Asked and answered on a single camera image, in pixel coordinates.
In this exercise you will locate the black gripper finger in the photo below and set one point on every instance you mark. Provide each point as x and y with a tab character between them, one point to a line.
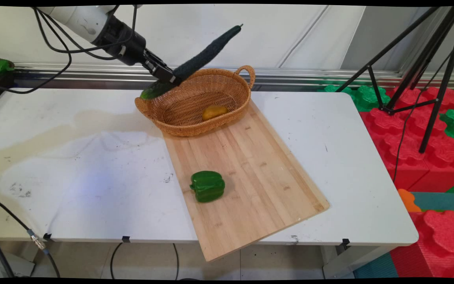
159	59
160	73

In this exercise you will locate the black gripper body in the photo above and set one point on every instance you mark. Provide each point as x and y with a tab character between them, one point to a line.
122	39

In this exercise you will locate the dark green toy cucumber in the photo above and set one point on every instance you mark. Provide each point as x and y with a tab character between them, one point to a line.
207	55

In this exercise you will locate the green toy bell pepper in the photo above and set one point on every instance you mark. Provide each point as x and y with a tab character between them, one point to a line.
208	186

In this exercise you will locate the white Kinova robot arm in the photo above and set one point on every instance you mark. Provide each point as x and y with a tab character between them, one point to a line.
77	19

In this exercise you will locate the yellow toy fruit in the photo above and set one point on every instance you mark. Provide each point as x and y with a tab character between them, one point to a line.
214	113

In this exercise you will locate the green toy vegetable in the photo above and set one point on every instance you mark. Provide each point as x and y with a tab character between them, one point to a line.
1	66

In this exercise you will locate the dark toy storage basket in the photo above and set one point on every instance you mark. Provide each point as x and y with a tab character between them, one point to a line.
4	85

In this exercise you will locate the wooden cutting board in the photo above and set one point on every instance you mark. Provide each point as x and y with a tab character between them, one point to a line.
258	177

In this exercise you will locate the large red foam block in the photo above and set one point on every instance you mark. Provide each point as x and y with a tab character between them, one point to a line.
404	150

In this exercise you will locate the white table leg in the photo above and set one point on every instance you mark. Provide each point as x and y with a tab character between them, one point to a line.
345	262

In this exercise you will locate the black tripod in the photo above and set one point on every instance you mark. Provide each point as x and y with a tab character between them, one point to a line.
432	106

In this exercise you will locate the orange foam piece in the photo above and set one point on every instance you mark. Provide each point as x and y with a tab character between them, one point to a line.
408	200

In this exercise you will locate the teal foam floor mat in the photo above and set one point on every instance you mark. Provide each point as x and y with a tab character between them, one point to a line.
376	268

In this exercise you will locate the aluminium window rail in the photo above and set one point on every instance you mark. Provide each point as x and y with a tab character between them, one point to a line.
290	75

